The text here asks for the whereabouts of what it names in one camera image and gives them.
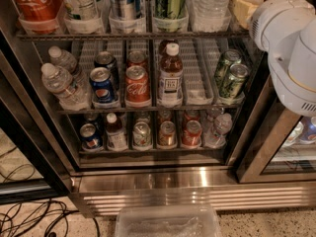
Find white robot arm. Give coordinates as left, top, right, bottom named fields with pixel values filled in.
left=232, top=0, right=316, bottom=117

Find clear water bottle top shelf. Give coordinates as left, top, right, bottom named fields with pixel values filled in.
left=194, top=0, right=231, bottom=33

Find rear green can middle shelf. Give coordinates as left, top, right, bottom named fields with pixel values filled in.
left=214, top=49, right=242, bottom=86

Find empty white shelf tray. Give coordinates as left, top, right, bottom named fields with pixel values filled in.
left=180, top=39, right=214, bottom=106

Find front green can middle shelf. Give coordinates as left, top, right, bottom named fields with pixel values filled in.
left=219, top=63, right=250, bottom=99

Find rear red Coca-Cola can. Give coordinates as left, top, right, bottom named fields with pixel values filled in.
left=127, top=50, right=148, bottom=70

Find silver blue can top shelf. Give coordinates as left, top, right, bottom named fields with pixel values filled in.
left=110, top=0, right=141, bottom=21

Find water bottle bottom shelf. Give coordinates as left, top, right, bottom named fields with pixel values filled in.
left=205, top=113, right=232, bottom=149

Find front red Coca-Cola can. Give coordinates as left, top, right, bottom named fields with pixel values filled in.
left=125, top=65, right=150, bottom=103

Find red can bottom shelf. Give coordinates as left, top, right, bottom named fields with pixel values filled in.
left=182, top=120, right=202, bottom=146

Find right glass fridge door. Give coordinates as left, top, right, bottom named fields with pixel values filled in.
left=225, top=53, right=316, bottom=184

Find glass fridge door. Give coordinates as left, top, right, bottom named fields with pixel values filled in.
left=225, top=53, right=316, bottom=184
left=0, top=36, right=71, bottom=205

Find rear dark Pepsi can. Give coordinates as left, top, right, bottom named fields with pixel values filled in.
left=94, top=50, right=119, bottom=90

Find tan can bottom shelf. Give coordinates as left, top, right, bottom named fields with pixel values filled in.
left=158, top=121, right=176, bottom=146

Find stainless steel fridge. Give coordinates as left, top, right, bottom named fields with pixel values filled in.
left=0, top=0, right=316, bottom=216

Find front blue Pepsi can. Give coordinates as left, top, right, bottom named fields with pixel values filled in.
left=89, top=67, right=118, bottom=103

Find white green can bottom shelf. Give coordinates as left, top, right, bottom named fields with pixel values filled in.
left=132, top=121, right=151, bottom=147

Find white green can shelf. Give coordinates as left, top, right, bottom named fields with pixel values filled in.
left=63, top=0, right=99, bottom=21
left=132, top=121, right=151, bottom=147

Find white green can top shelf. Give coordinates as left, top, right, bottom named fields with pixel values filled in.
left=63, top=0, right=99, bottom=21

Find tea bottle bottom shelf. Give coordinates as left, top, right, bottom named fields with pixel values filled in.
left=106, top=113, right=127, bottom=151

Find rear water bottle middle shelf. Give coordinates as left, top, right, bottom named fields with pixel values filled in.
left=48, top=45, right=87, bottom=85

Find front water bottle middle shelf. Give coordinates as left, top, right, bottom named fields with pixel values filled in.
left=41, top=63, right=90, bottom=111

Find blue Pepsi can bottom shelf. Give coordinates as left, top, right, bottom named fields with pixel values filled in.
left=80, top=123, right=103, bottom=149

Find red Coca-Cola can top shelf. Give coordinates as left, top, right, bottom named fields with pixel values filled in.
left=14, top=0, right=62, bottom=35

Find left glass fridge door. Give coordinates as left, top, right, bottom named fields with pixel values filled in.
left=0, top=36, right=71, bottom=205

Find front iced tea bottle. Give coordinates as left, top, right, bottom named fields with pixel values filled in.
left=158, top=42, right=183, bottom=107

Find cans behind right door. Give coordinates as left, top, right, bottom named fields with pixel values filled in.
left=283, top=117, right=316, bottom=146

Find clear plastic bin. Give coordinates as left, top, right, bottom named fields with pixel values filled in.
left=115, top=204, right=222, bottom=237

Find black floor cables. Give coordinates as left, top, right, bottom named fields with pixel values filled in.
left=0, top=145, right=101, bottom=237

